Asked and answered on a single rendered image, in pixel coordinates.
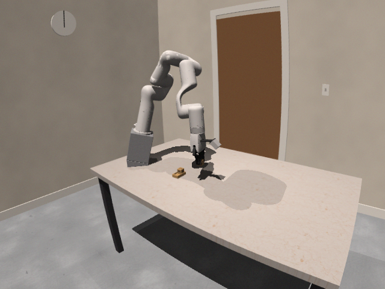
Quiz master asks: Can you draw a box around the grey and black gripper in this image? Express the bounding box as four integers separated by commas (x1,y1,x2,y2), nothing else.
190,132,206,165

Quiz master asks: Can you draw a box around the wooden tray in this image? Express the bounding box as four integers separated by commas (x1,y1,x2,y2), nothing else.
172,171,186,178

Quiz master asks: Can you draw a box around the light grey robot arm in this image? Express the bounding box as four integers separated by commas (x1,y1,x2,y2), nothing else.
133,51,205,135

